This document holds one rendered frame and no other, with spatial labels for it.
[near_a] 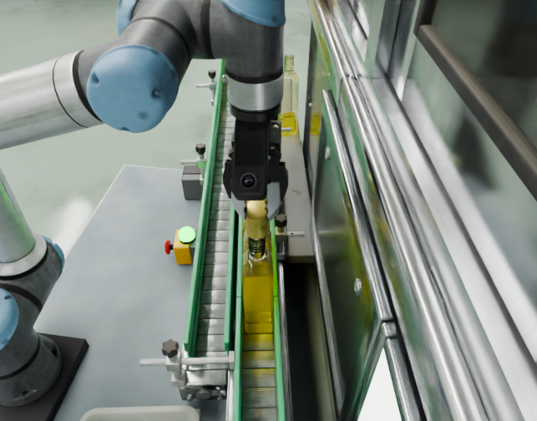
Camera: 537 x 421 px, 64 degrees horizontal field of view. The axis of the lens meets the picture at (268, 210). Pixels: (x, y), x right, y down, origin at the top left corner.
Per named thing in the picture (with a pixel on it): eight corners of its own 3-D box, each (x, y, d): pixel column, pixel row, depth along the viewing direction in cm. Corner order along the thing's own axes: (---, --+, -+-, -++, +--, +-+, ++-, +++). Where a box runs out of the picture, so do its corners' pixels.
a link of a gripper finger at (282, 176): (291, 195, 69) (284, 149, 63) (291, 201, 67) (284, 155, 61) (262, 196, 69) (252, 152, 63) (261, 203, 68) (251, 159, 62)
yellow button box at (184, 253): (201, 265, 120) (199, 247, 115) (174, 266, 120) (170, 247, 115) (204, 246, 125) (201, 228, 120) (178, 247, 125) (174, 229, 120)
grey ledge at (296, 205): (315, 279, 112) (319, 250, 104) (281, 280, 112) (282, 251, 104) (291, 99, 182) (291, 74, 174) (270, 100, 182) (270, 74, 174)
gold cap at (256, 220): (266, 240, 72) (266, 220, 69) (245, 238, 72) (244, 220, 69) (268, 225, 74) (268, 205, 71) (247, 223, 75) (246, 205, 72)
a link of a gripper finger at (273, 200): (287, 200, 75) (281, 156, 69) (286, 224, 71) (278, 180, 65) (270, 200, 76) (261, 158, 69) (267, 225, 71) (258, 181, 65)
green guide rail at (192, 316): (193, 364, 84) (188, 342, 79) (188, 365, 84) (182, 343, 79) (228, 30, 213) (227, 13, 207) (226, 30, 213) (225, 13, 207)
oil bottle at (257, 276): (272, 333, 90) (273, 266, 75) (245, 333, 90) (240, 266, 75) (271, 310, 94) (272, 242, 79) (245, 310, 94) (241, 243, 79)
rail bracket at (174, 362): (236, 386, 81) (232, 352, 72) (146, 388, 81) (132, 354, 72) (236, 371, 83) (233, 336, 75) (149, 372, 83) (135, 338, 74)
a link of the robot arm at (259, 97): (282, 84, 53) (215, 83, 53) (281, 118, 56) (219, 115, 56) (285, 58, 58) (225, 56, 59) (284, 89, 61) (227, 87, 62)
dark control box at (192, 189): (209, 200, 140) (206, 180, 134) (184, 200, 140) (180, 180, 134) (210, 184, 146) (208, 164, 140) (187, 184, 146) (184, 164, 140)
